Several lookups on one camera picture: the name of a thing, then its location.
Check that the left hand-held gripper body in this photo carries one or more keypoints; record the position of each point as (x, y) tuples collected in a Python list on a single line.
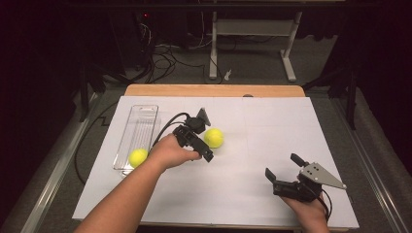
[(189, 136)]

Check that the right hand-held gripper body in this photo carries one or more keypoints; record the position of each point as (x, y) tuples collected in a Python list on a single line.
[(320, 177)]

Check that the yellow tennis ball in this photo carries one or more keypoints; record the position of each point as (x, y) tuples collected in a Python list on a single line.
[(138, 157), (213, 138)]

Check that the clear plastic container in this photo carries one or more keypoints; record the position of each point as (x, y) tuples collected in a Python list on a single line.
[(139, 129)]

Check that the person's left hand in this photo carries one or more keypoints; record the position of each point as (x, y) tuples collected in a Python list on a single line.
[(170, 152)]

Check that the person's right hand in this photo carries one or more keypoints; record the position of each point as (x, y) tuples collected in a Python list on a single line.
[(309, 213)]

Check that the white board mat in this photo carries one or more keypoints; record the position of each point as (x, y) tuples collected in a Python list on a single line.
[(259, 123)]

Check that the small white floor object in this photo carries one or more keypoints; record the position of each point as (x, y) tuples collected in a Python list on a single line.
[(227, 75)]

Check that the dark metal stand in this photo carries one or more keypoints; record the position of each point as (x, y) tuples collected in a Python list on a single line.
[(350, 93), (89, 81)]

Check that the dark device with red light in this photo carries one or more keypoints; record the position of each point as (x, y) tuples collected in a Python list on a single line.
[(145, 19)]

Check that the grey metal floor rail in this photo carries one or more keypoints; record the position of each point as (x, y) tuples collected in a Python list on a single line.
[(372, 174), (55, 171)]

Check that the white metal desk frame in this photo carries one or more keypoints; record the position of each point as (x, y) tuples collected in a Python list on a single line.
[(252, 27)]

